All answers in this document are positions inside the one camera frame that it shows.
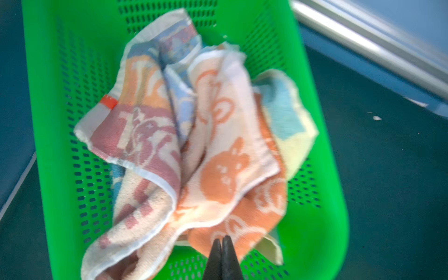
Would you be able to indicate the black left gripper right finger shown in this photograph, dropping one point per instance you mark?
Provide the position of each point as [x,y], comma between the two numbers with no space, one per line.
[230,264]

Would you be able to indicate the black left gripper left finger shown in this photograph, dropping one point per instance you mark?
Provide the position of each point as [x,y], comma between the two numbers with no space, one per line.
[213,268]

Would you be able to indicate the orange bunny print towel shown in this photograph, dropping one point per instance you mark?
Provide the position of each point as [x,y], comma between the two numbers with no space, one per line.
[235,187]

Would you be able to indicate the rabbit letter print towel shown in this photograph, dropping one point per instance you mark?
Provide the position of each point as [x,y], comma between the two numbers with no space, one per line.
[139,127]

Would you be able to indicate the teal yellow patterned towel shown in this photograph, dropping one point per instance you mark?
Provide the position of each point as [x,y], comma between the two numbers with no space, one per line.
[291,125]

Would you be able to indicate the green plastic basket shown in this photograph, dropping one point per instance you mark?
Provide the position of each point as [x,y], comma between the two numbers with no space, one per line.
[73,52]

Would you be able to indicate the horizontal aluminium frame bar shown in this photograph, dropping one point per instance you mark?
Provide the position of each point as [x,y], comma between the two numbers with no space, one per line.
[409,38]

